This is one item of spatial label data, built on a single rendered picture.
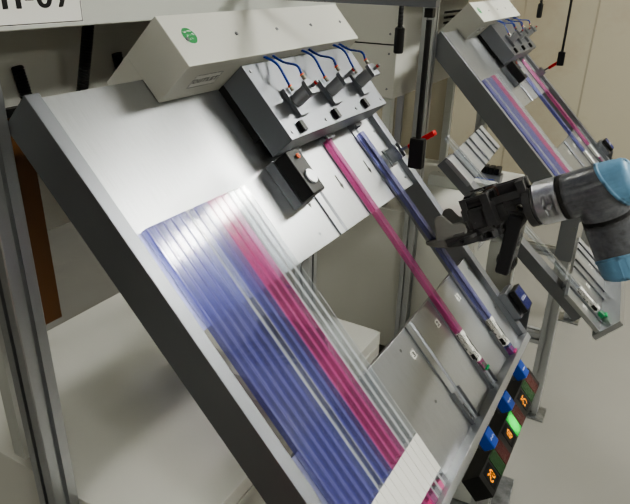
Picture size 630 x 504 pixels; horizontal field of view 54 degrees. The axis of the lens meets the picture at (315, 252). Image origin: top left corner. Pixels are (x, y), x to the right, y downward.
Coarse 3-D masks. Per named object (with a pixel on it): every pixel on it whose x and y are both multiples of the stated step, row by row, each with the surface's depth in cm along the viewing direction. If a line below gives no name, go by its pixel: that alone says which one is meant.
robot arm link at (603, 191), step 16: (608, 160) 97; (624, 160) 94; (560, 176) 100; (576, 176) 97; (592, 176) 95; (608, 176) 94; (624, 176) 93; (560, 192) 98; (576, 192) 97; (592, 192) 95; (608, 192) 94; (624, 192) 93; (560, 208) 99; (576, 208) 98; (592, 208) 96; (608, 208) 95; (624, 208) 96
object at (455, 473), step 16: (528, 336) 121; (512, 368) 111; (496, 384) 107; (496, 400) 103; (480, 416) 99; (480, 432) 95; (464, 448) 92; (464, 464) 89; (448, 480) 86; (448, 496) 83
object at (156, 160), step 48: (48, 96) 72; (96, 96) 77; (144, 96) 83; (192, 96) 89; (96, 144) 73; (144, 144) 79; (192, 144) 85; (240, 144) 92; (336, 144) 110; (384, 144) 122; (144, 192) 75; (192, 192) 81; (336, 192) 103; (384, 192) 114; (144, 240) 72; (288, 240) 89
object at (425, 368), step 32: (448, 288) 113; (480, 288) 122; (416, 320) 102; (480, 320) 116; (384, 352) 92; (416, 352) 97; (448, 352) 104; (480, 352) 110; (384, 384) 89; (416, 384) 94; (448, 384) 99; (480, 384) 106; (416, 416) 90; (448, 416) 95; (448, 448) 92
